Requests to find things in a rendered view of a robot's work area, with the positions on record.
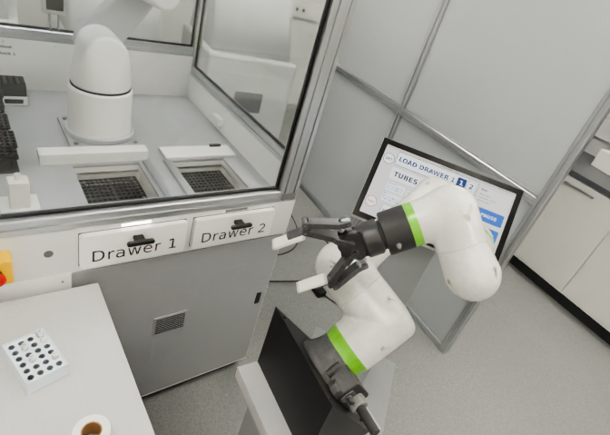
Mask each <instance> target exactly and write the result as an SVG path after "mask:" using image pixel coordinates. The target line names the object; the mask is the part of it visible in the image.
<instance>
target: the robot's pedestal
mask: <svg viewBox="0 0 610 435"><path fill-rule="evenodd" d="M235 378H236V380H237V382H238V384H239V386H240V388H241V392H242V394H243V397H244V399H245V400H246V403H247V405H248V407H247V410H246V412H245V415H244V418H243V421H242V424H241V428H240V431H239V434H238V435H292V434H291V432H290V429H289V427H288V425H287V423H286V421H285V419H284V417H283V415H282V413H281V411H280V408H279V406H278V403H277V401H276V400H275V398H274V396H273V394H272V392H271V388H270V386H269V384H268V382H267V381H266V379H265V377H264V375H263V372H262V370H261V367H260V365H259V363H258V362H257V361H255V362H252V363H249V364H245V365H242V366H239V367H238V368H237V370H236V373H235ZM367 410H368V411H369V409H368V407H367ZM369 414H370V415H371V417H372V419H373V420H374V421H375V423H376V424H377V426H378V427H379V430H381V427H380V426H379V425H378V423H377V422H376V420H375V418H374V417H373V415H372V414H371V412H370V411H369Z"/></svg>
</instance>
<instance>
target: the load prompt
mask: <svg viewBox="0 0 610 435"><path fill-rule="evenodd" d="M394 164H395V165H398V166H400V167H403V168H405V169H408V170H410V171H412V172H414V173H418V174H421V175H423V176H426V177H427V178H428V177H441V178H443V179H445V180H447V181H449V182H450V183H451V184H454V185H458V186H461V187H463V188H465V189H467V190H468V191H470V192H471V193H472V194H473V195H474V196H475V194H476V192H477V188H478V186H479V182H476V181H473V180H471V179H468V178H467V177H464V176H462V175H459V174H457V173H452V172H451V171H448V170H446V169H443V168H441V167H438V166H436V165H434V164H431V163H427V162H425V161H422V160H420V159H418V158H415V157H413V156H410V155H408V154H405V153H402V152H399V153H398V156H397V159H396V161H395V162H394Z"/></svg>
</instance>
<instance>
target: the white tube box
mask: <svg viewBox="0 0 610 435"><path fill-rule="evenodd" d="M40 330H42V331H43V334H44V335H46V342H44V343H41V342H40V338H37V337H36V331H34V332H31V333H29V334H27V335H25V336H23V337H21V338H18V339H16V340H14V341H10V342H8V343H6V344H4V345H2V349H3V355H4V358H5V360H6V362H7V363H8V365H9V366H10V368H11V370H12V371H13V373H14V374H15V376H16V378H17V379H18V380H19V382H20V384H21V385H22V387H23V389H24V390H25V392H26V394H27V395H29V394H31V393H33V392H35V391H38V390H40V389H42V388H43V387H45V386H46V385H48V384H50V383H52V382H54V381H57V380H59V379H61V378H62V377H64V376H65V375H67V374H68V362H67V361H66V359H65V358H64V356H63V355H62V353H61V352H60V351H59V350H58V349H57V347H56V346H55V345H54V343H53V341H52V340H51V339H50V337H49V336H48V334H47V333H46V332H45V330H44V328H42V329H40ZM24 342H26V343H27V344H28V350H27V351H22V348H21V345H22V343H24ZM53 351H57V352H58V359H57V360H52V352H53ZM31 354H34V355H35V362H34V363H30V361H29V356H30V355H31Z"/></svg>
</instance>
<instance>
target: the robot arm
mask: <svg viewBox="0 0 610 435"><path fill-rule="evenodd" d="M377 217H378V218H376V219H374V220H373V219H370V220H368V221H365V222H361V223H359V225H358V226H356V227H351V221H350V218H349V216H348V215H346V216H342V217H339V218H333V217H307V216H303V217H301V227H299V228H296V229H293V230H291V231H287V232H286V234H285V235H282V236H280V237H278V238H275V239H272V250H274V251H275V250H278V249H280V248H283V247H286V246H288V245H291V244H294V243H296V242H301V241H304V240H305V236H307V237H310V238H315V239H319V240H323V241H327V242H330V243H329V244H327V245H326V246H324V247H323V248H322V249H321V251H320V253H319V254H318V257H317V260H316V264H315V268H316V273H317V275H316V276H313V277H310V278H308V279H305V280H302V281H299V282H296V283H297V293H300V292H305V291H308V290H311V289H318V288H321V287H324V288H325V289H326V290H327V292H328V293H329V295H330V296H331V298H332V299H333V300H334V302H336V304H337V305H338V306H339V308H340V309H341V311H342V314H343V315H342V318H341V319H340V320H339V321H337V322H336V323H335V324H334V325H333V326H332V328H331V329H330V330H329V331H327V332H326V333H325V334H323V335H321V336H319V337H317V338H314V339H307V340H306V341H305V342H303V345H304V348H305V351H306V352H307V354H308V356H309V357H310V360H311V362H312V363H313V365H314V366H315V368H316V370H317V371H318V373H319V374H320V376H321V377H322V379H323V380H324V381H325V382H326V383H327V384H328V386H329V388H330V391H331V393H332V395H333V396H334V397H335V398H336V399H337V400H338V401H339V402H340V403H341V404H342V405H343V406H344V407H346V408H347V409H348V410H350V411H352V412H353V413H355V414H357V413H358V415H359V416H360V418H361V420H362V421H363V423H364V425H365V426H366V428H367V430H368V431H369V434H370V435H378V434H379V432H380V430H379V427H378V426H377V424H376V423H375V421H374V420H373V419H372V417H371V415H370V414H369V411H368V410H367V406H368V401H367V400H366V398H367V397H368V396H369V394H368V393H367V391H366V389H365V388H364V386H363V385H362V383H361V382H360V380H359V378H358V376H357V375H359V374H360V373H362V372H363V371H367V370H368V369H370V368H371V367H372V366H374V365H375V364H377V363H378V362H379V361H381V360H382V359H383V358H385V357H386V356H387V355H389V354H390V353H391V352H393V351H394V350H395V349H396V348H397V347H398V346H400V345H401V344H402V343H404V342H405V341H406V340H408V339H409V338H410V337H411V336H412V335H413V334H414V332H415V323H414V322H413V319H412V317H411V315H410V313H409V312H408V309H407V308H406V307H405V305H404V304H403V303H402V301H401V300H400V299H399V298H398V296H397V295H396V293H395V292H393V290H392V289H391V288H390V286H389V285H388V284H387V282H386V281H385V280H384V279H383V277H382V276H381V275H380V273H379V272H378V270H377V268H378V266H379V265H380V264H381V263H382V262H383V261H384V260H385V259H386V258H388V257H389V256H390V255H394V254H397V253H400V252H404V251H407V250H410V249H413V248H416V247H419V246H421V245H424V244H427V243H431V244H433V245H434V247H435V249H436V252H437V254H438V258H439V262H440V265H441V269H442V272H443V275H444V279H445V282H446V285H447V287H448V288H449V289H450V290H451V291H452V292H453V293H454V294H455V295H456V296H457V297H458V298H460V299H462V300H465V301H469V302H480V301H483V300H485V299H487V298H489V297H491V296H492V295H493V294H494V293H495V292H496V291H497V289H498V288H499V286H500V283H501V279H502V272H501V268H500V265H499V263H498V261H497V258H496V256H495V254H494V238H493V235H492V233H491V231H490V230H489V229H488V228H487V227H486V226H485V224H483V222H482V219H481V215H480V211H479V208H478V204H477V200H476V198H475V197H474V195H473V194H472V193H471V192H470V191H468V190H467V189H465V188H463V187H461V186H458V185H454V184H451V183H450V182H449V181H447V180H445V179H443V178H441V177H428V178H426V179H424V180H422V181H421V182H419V183H418V184H417V185H416V186H415V187H414V188H413V189H412V190H411V191H410V192H409V193H408V194H407V195H406V196H405V197H404V198H403V199H402V200H400V201H399V202H398V203H396V204H395V205H394V206H393V207H391V208H389V209H387V210H384V211H382V212H379V213H377ZM341 229H342V230H343V231H344V232H342V231H338V230H341ZM332 230H334V231H332Z"/></svg>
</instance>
